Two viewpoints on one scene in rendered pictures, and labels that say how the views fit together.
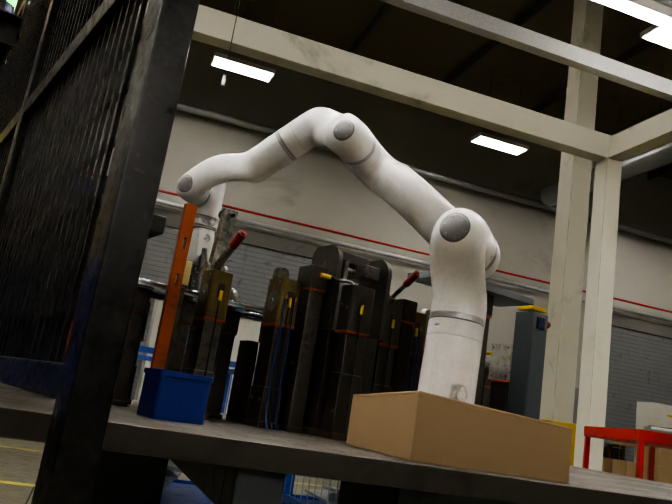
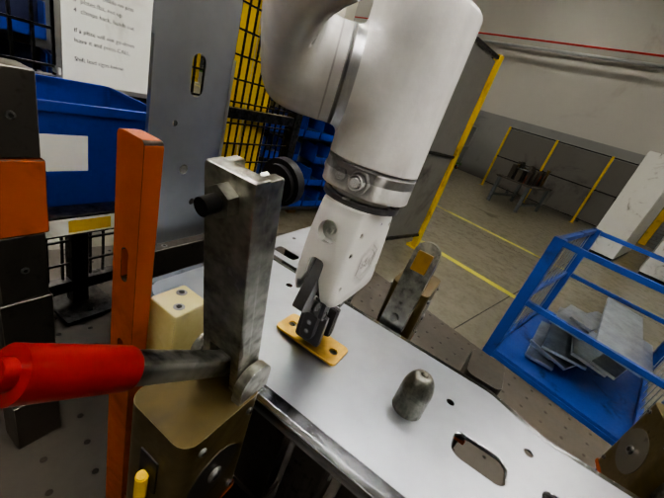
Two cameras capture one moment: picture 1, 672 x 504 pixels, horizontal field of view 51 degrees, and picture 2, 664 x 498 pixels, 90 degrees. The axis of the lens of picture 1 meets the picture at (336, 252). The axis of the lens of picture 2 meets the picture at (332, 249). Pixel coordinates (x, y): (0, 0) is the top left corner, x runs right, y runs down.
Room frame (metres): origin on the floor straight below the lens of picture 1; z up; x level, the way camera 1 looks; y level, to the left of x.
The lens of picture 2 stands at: (1.68, 0.11, 1.26)
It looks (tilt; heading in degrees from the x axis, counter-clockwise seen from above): 24 degrees down; 57
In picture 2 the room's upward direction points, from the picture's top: 19 degrees clockwise
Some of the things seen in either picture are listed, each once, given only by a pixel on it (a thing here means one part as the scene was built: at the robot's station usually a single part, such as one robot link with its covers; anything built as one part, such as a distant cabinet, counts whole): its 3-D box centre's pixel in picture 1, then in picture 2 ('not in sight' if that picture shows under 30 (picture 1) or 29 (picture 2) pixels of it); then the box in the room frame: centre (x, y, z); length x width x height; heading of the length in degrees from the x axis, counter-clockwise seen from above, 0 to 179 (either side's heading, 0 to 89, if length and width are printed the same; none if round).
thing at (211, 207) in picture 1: (207, 195); (395, 85); (1.85, 0.37, 1.28); 0.09 x 0.08 x 0.13; 157
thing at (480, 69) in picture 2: not in sight; (430, 157); (3.97, 2.54, 1.00); 1.04 x 0.14 x 2.00; 17
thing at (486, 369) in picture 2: not in sight; (444, 428); (2.12, 0.31, 0.84); 0.10 x 0.05 x 0.29; 33
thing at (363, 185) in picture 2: (202, 224); (367, 180); (1.86, 0.37, 1.20); 0.09 x 0.08 x 0.03; 33
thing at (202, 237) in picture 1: (197, 246); (347, 238); (1.86, 0.37, 1.14); 0.10 x 0.07 x 0.11; 33
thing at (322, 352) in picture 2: not in sight; (313, 335); (1.86, 0.37, 1.01); 0.08 x 0.04 x 0.01; 123
